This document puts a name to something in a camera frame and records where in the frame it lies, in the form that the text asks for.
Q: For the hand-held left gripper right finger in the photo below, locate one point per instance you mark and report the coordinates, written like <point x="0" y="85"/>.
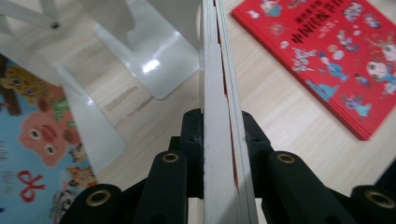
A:
<point x="257" y="155"/>

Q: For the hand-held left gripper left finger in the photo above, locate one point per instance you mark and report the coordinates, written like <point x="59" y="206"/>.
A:
<point x="194" y="155"/>

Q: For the thin white-edged picture book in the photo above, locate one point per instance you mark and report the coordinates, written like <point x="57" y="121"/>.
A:
<point x="215" y="124"/>

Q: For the white expandable book rack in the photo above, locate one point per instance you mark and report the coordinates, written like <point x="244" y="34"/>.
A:
<point x="162" y="59"/>

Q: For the light blue animals picture book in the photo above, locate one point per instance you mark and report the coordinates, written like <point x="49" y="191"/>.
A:
<point x="37" y="146"/>

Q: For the red picture book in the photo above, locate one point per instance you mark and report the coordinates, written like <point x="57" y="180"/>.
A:
<point x="327" y="59"/>

